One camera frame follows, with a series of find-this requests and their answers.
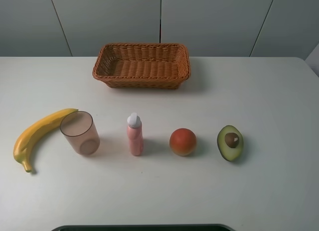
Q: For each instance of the halved avocado with pit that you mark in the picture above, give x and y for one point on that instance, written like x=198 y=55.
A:
x=230 y=143

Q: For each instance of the brown wicker basket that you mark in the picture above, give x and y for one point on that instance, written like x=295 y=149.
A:
x=142 y=65

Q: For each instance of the pink bottle with white cap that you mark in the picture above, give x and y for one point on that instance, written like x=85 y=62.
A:
x=135 y=134

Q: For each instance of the red orange round fruit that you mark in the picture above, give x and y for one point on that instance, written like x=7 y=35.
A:
x=183 y=142

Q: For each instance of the translucent pink plastic cup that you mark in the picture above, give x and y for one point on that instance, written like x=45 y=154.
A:
x=80 y=131

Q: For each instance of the yellow banana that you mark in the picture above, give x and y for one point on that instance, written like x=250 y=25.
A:
x=32 y=135

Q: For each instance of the black tray edge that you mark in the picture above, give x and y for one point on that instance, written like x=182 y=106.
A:
x=202 y=227

